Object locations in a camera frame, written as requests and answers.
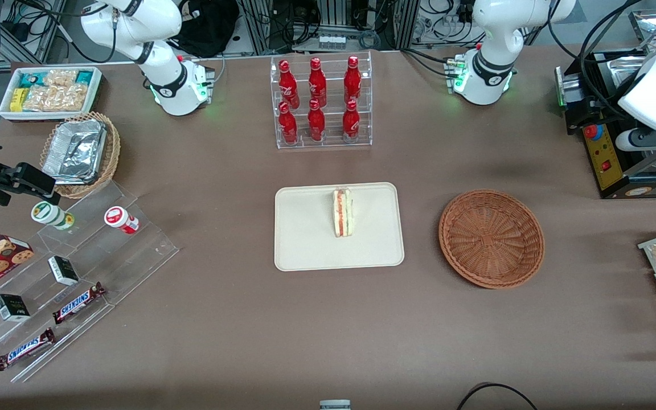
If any clear acrylic stepped display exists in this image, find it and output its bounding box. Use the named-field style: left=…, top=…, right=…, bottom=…
left=0, top=181, right=180, bottom=383

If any triangular sandwich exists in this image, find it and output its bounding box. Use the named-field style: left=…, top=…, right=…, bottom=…
left=332, top=188, right=353, bottom=239

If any small black box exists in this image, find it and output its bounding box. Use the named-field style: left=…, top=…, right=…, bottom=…
left=0, top=294, right=31, bottom=322
left=48, top=256, right=80, bottom=286

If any light wicker basket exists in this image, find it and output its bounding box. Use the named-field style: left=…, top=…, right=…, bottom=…
left=39, top=112, right=121, bottom=199

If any green lidded white jar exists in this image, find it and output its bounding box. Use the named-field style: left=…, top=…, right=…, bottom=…
left=31, top=201, right=76, bottom=231

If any red lidded white jar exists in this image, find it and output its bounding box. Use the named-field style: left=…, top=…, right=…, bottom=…
left=104, top=206, right=141, bottom=235

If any black food warmer machine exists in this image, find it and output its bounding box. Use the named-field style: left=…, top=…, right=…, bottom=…
left=556, top=9, right=656, bottom=199

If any aluminium foil tray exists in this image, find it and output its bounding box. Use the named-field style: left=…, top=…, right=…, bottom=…
left=42, top=119, right=107, bottom=185

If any white rectangular snack bin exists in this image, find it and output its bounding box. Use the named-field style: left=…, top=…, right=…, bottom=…
left=0, top=67, right=104, bottom=122

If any black left arm cable bundle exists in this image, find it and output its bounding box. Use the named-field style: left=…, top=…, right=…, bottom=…
left=547, top=0, right=656, bottom=121

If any beige plastic tray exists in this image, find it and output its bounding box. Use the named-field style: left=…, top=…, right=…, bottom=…
left=274, top=182, right=405, bottom=272

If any clear bag of crackers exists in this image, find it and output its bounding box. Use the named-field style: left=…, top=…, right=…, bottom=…
left=43, top=69, right=79, bottom=87
left=23, top=84, right=88, bottom=112

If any Snickers bar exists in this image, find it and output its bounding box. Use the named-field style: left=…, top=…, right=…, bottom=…
left=0, top=327, right=56, bottom=372
left=52, top=282, right=106, bottom=325

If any black cable loop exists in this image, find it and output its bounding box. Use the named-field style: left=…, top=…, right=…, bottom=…
left=456, top=383, right=539, bottom=410

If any black bag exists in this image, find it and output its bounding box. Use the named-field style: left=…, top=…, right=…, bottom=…
left=170, top=0, right=241, bottom=58

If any red cola bottle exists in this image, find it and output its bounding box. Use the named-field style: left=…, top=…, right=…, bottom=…
left=342, top=100, right=360, bottom=143
left=278, top=60, right=300, bottom=109
left=307, top=99, right=326, bottom=142
left=344, top=55, right=362, bottom=105
left=308, top=57, right=327, bottom=108
left=278, top=101, right=298, bottom=145

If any clear acrylic bottle rack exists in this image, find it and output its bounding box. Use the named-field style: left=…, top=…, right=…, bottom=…
left=270, top=50, right=373, bottom=150

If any round brown wicker basket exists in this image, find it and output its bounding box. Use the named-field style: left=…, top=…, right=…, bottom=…
left=438, top=189, right=546, bottom=289

